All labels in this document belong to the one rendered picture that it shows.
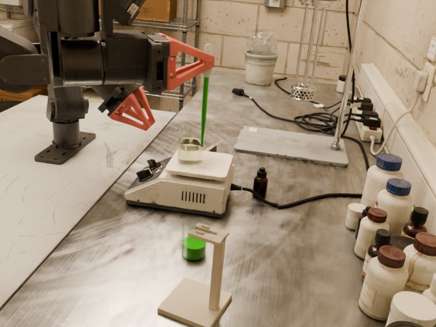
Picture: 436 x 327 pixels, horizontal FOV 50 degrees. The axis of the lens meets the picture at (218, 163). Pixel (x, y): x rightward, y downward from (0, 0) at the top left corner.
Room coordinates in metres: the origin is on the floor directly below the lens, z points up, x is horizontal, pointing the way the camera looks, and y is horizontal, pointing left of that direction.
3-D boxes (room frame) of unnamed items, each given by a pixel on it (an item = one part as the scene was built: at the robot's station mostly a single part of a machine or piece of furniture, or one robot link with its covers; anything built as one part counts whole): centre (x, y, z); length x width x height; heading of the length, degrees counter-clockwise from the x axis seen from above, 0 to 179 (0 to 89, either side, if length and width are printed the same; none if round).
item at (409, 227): (0.70, -0.35, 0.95); 0.04 x 0.04 x 0.10
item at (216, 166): (0.85, 0.03, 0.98); 0.12 x 0.12 x 0.01; 83
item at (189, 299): (0.53, 0.01, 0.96); 0.08 x 0.08 x 0.13; 68
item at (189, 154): (0.84, 0.05, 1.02); 0.06 x 0.05 x 0.08; 117
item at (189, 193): (0.85, 0.06, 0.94); 0.22 x 0.13 x 0.08; 83
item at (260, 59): (1.96, -0.14, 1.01); 0.14 x 0.14 x 0.21
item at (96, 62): (0.59, 0.19, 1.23); 0.07 x 0.06 x 0.07; 113
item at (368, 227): (0.70, -0.28, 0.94); 0.05 x 0.05 x 0.09
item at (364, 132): (1.50, -0.47, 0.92); 0.40 x 0.06 x 0.04; 172
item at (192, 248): (0.66, 0.03, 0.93); 0.04 x 0.04 x 0.06
